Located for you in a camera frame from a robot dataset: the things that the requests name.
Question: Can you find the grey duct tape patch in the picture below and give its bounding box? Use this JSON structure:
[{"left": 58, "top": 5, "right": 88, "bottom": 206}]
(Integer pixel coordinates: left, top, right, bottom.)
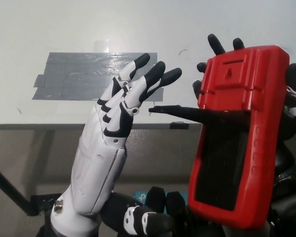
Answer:
[{"left": 31, "top": 51, "right": 165, "bottom": 102}]

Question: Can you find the red black digital multimeter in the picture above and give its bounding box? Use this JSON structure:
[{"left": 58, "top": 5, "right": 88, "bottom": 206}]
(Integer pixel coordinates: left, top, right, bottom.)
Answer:
[{"left": 149, "top": 44, "right": 291, "bottom": 229}]

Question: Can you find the small black tape piece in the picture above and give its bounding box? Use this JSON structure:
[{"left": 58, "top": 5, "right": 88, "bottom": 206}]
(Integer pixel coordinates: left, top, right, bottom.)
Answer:
[{"left": 169, "top": 120, "right": 189, "bottom": 130}]

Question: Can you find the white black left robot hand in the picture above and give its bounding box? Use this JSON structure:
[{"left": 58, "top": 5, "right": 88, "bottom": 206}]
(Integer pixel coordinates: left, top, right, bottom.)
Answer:
[{"left": 50, "top": 53, "right": 183, "bottom": 237}]

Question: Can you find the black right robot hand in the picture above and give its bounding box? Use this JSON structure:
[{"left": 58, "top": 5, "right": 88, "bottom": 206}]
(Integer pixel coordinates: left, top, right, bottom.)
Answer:
[{"left": 192, "top": 33, "right": 296, "bottom": 173}]

